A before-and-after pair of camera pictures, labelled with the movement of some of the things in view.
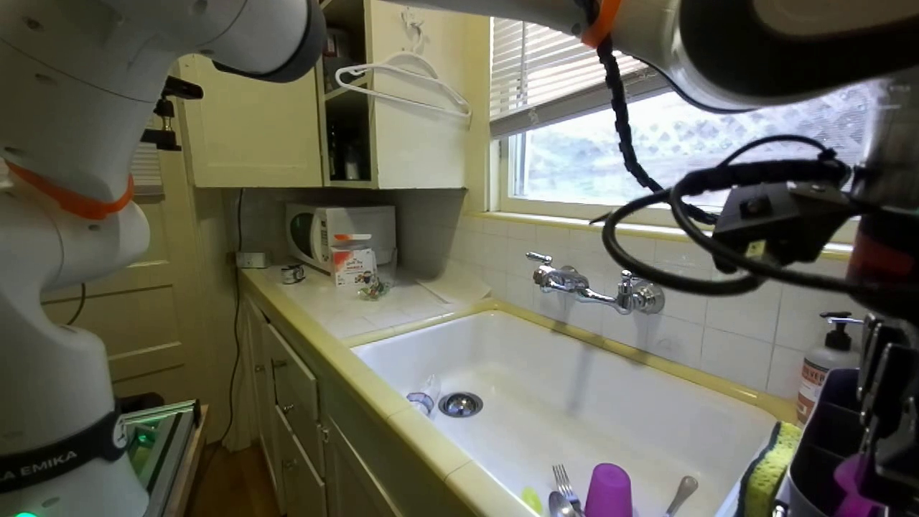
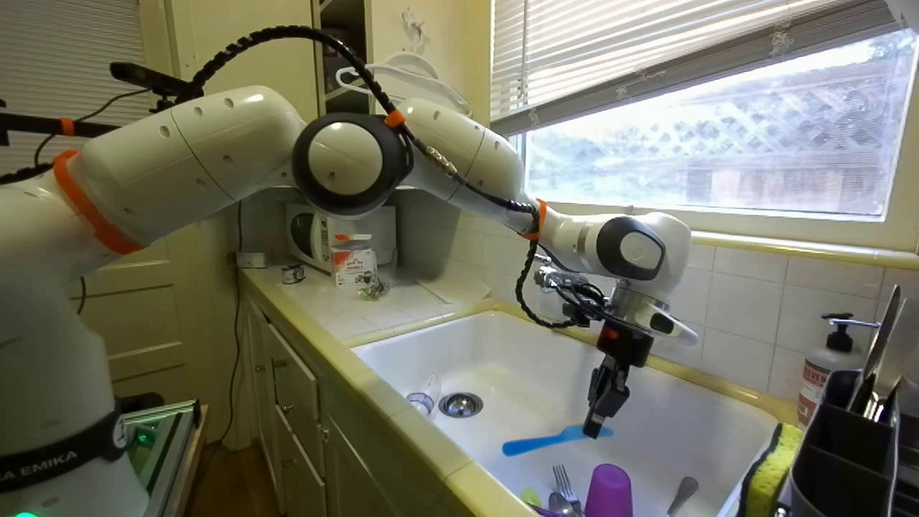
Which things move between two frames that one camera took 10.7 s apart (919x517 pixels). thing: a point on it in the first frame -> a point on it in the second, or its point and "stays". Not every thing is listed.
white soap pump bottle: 833,355 stays
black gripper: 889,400 -> 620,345
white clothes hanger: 405,79 stays
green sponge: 767,476 stays
